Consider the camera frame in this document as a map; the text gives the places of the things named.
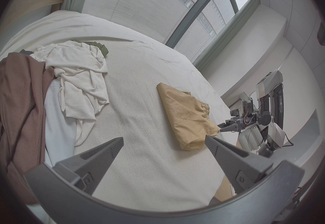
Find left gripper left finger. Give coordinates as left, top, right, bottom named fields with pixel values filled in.
left=54, top=137, right=124, bottom=196

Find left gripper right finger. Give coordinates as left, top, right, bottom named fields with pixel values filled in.
left=205, top=136, right=274, bottom=195

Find tan shorts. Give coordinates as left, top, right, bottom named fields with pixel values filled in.
left=157, top=82, right=221, bottom=151

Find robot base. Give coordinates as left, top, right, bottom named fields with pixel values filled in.
left=237, top=121, right=287, bottom=159

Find bed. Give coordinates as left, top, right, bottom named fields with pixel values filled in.
left=0, top=0, right=239, bottom=221

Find pale white garment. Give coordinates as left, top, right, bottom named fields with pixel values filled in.
left=44, top=79, right=78, bottom=160

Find cream garment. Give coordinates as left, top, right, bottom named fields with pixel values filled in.
left=30, top=41, right=110, bottom=147

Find brown garment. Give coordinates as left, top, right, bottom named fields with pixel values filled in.
left=0, top=52, right=55, bottom=204

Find green garment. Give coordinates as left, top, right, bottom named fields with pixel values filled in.
left=71, top=39, right=109, bottom=57

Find window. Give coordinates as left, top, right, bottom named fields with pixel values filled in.
left=81, top=0, right=254, bottom=64

